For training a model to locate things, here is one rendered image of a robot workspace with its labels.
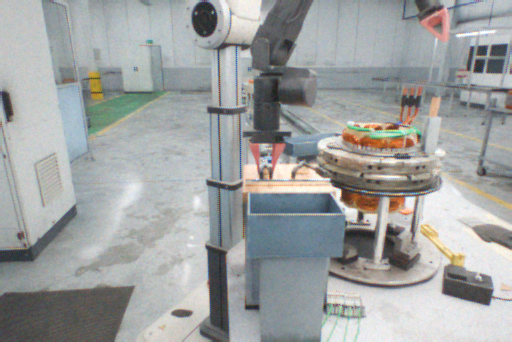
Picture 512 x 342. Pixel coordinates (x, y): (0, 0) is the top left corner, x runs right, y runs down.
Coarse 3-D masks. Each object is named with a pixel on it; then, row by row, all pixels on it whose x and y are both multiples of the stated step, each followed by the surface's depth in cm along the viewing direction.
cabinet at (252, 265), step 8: (248, 264) 74; (256, 264) 74; (328, 264) 74; (248, 272) 75; (256, 272) 75; (328, 272) 75; (248, 280) 75; (256, 280) 76; (248, 288) 76; (256, 288) 76; (248, 296) 77; (256, 296) 77; (248, 304) 77; (256, 304) 77
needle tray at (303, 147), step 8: (296, 136) 122; (304, 136) 123; (312, 136) 125; (320, 136) 126; (328, 136) 128; (336, 136) 128; (288, 144) 112; (296, 144) 110; (304, 144) 112; (312, 144) 113; (288, 152) 113; (296, 152) 111; (304, 152) 113; (312, 152) 114; (312, 160) 117
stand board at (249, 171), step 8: (248, 168) 84; (256, 168) 84; (280, 168) 84; (288, 168) 84; (248, 176) 78; (256, 176) 78; (264, 176) 78; (280, 176) 78; (288, 176) 78; (296, 176) 78; (304, 176) 78; (312, 176) 78; (320, 176) 78; (248, 192) 69; (256, 192) 69; (264, 192) 69; (272, 192) 69; (280, 192) 69; (336, 192) 69
